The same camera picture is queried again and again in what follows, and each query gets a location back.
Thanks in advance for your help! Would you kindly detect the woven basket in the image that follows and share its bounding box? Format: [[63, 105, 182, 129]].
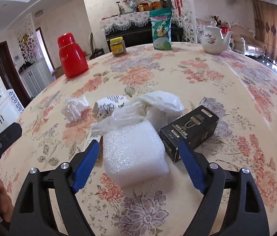
[[138, 0, 152, 11]]

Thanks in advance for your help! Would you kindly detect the person's left hand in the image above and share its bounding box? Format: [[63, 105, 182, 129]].
[[0, 178, 14, 223]]

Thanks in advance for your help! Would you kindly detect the white tissue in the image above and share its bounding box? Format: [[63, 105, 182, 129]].
[[61, 96, 90, 123]]

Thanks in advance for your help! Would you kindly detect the brown patterned curtain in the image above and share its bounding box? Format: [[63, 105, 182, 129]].
[[251, 0, 277, 67]]

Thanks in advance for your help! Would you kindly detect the black piano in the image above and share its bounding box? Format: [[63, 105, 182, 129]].
[[105, 25, 184, 52]]

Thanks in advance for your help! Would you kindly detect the small yellow-lid jar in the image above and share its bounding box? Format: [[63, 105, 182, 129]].
[[109, 36, 127, 56]]

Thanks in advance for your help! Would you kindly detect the green snack bag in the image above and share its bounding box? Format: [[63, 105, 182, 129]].
[[149, 8, 173, 50]]

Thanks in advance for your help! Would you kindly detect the black cardboard box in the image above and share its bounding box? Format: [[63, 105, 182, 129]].
[[159, 105, 220, 163]]

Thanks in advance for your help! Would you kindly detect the floral fringed piano cover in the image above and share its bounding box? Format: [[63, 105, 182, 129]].
[[100, 11, 178, 35]]

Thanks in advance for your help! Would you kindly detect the red thermos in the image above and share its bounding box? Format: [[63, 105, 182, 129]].
[[57, 34, 89, 78]]

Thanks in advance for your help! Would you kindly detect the white lattice stand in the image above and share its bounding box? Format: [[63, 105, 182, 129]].
[[7, 88, 26, 115]]

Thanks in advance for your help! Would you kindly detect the striped paper wrapper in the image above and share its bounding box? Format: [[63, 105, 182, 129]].
[[95, 95, 129, 118]]

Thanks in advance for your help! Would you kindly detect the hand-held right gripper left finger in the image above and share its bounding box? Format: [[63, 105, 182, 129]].
[[9, 139, 101, 236]]

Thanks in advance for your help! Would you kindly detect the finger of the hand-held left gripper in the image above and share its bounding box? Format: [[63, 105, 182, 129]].
[[0, 123, 23, 169]]

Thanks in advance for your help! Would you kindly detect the dark wooden door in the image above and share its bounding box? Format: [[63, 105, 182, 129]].
[[0, 42, 32, 109]]

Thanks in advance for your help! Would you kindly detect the small white lattice screen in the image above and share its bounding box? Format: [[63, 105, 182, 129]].
[[14, 13, 48, 64]]

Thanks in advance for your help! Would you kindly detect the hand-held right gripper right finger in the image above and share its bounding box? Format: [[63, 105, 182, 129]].
[[178, 140, 270, 236]]

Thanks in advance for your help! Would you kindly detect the white floral teapot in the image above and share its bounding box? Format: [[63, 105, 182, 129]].
[[196, 21, 234, 54]]

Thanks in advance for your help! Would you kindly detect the white foam block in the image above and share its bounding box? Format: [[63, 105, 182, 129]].
[[102, 122, 170, 187]]

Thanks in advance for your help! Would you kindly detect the low white cabinet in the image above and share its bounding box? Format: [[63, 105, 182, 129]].
[[18, 60, 57, 92]]

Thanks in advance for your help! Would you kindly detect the cream carved sofa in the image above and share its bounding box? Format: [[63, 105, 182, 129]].
[[229, 20, 267, 56]]

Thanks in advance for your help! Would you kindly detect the clear plastic bag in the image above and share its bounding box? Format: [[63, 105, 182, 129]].
[[91, 104, 149, 136]]

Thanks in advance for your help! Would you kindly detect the large white lattice screen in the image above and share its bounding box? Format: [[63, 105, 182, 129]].
[[178, 0, 199, 43]]

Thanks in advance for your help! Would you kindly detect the white plastic bag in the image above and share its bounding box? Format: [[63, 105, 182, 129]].
[[137, 90, 185, 131]]

